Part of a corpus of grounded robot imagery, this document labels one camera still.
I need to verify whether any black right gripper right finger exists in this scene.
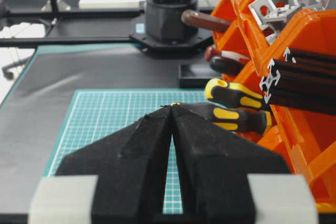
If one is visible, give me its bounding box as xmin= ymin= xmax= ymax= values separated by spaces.
xmin=172 ymin=105 xmax=290 ymax=223

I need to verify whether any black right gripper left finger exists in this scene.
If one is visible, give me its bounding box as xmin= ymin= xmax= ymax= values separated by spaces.
xmin=56 ymin=106 xmax=171 ymax=223

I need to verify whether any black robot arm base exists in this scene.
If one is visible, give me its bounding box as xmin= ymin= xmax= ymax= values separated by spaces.
xmin=130 ymin=0 xmax=212 ymax=50

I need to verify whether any orange container rack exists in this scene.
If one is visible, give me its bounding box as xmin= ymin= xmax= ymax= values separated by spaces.
xmin=212 ymin=0 xmax=335 ymax=214

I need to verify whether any yellow black screwdriver lower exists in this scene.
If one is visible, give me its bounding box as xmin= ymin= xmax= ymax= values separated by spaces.
xmin=210 ymin=108 xmax=272 ymax=135

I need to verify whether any yellow black screwdriver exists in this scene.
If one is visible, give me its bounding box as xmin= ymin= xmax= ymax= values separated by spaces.
xmin=210 ymin=108 xmax=272 ymax=135
xmin=205 ymin=78 xmax=271 ymax=111

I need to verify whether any green cutting mat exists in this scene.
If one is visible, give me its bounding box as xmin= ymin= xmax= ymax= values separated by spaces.
xmin=43 ymin=89 xmax=211 ymax=215

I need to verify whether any yellow black screwdriver upper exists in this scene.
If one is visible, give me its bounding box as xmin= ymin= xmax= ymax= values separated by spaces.
xmin=205 ymin=78 xmax=271 ymax=111

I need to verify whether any black shallow tray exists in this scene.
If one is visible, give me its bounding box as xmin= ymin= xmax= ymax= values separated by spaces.
xmin=178 ymin=64 xmax=222 ymax=88

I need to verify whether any black table mat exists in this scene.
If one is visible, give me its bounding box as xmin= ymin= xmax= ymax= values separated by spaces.
xmin=1 ymin=44 xmax=204 ymax=222

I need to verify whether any black aluminium extrusion profile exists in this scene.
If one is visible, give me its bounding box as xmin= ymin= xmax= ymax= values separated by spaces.
xmin=259 ymin=59 xmax=335 ymax=115

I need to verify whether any dark handle tool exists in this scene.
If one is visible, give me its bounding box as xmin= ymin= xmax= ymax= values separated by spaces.
xmin=209 ymin=56 xmax=245 ymax=76

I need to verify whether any brown handle tool upper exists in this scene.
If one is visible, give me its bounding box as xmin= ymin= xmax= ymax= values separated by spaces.
xmin=181 ymin=10 xmax=232 ymax=33

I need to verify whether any silver corner bracket left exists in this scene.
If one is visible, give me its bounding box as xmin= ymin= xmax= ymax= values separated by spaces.
xmin=248 ymin=0 xmax=288 ymax=30

